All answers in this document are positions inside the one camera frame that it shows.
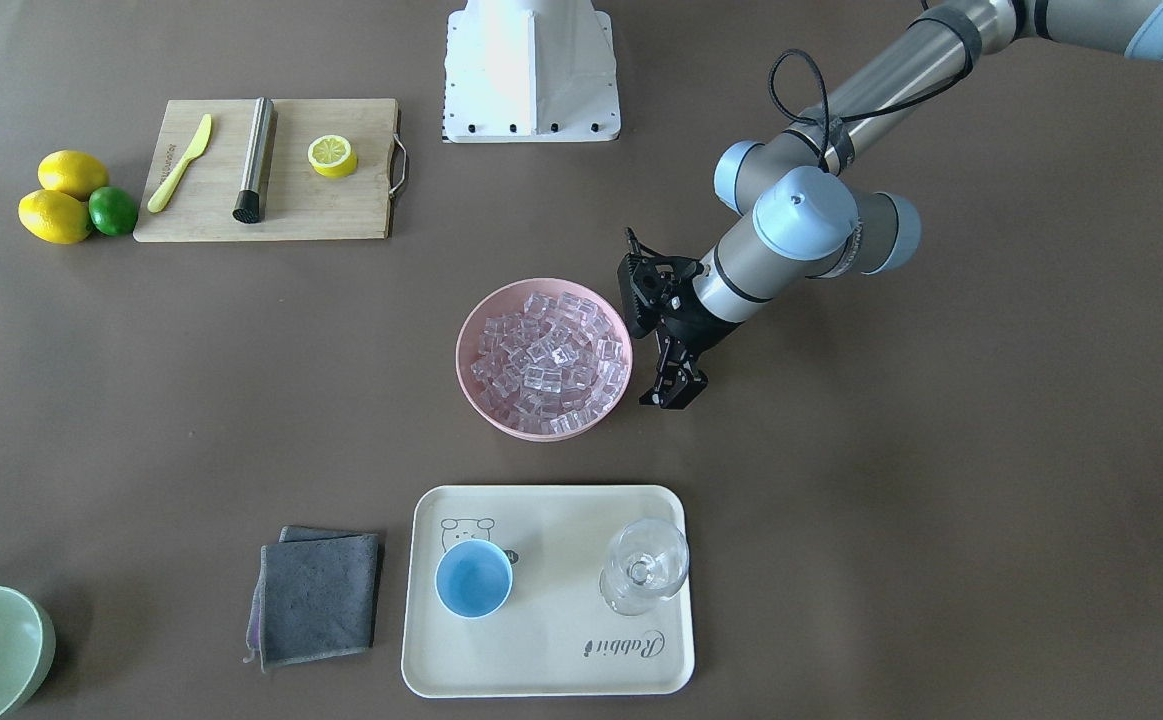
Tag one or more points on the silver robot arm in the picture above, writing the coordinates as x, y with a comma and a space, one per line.
796, 219

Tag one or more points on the yellow plastic knife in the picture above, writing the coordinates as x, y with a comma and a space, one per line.
194, 150

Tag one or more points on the light blue cup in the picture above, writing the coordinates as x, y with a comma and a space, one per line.
474, 578

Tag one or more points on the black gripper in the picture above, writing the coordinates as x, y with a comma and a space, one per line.
693, 328

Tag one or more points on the cream serving tray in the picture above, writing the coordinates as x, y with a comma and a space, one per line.
554, 636

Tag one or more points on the wooden cutting board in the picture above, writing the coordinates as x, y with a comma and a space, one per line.
299, 204

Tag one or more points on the half lemon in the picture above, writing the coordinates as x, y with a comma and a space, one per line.
332, 156

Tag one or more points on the yellow lemon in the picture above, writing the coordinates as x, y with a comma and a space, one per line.
75, 173
55, 217

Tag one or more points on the clear wine glass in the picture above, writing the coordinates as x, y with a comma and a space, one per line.
647, 562

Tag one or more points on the pink bowl of ice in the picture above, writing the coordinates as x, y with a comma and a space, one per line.
543, 359

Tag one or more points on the green lime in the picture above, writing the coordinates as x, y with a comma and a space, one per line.
112, 211

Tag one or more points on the steel muddler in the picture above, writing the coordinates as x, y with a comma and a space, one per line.
251, 197

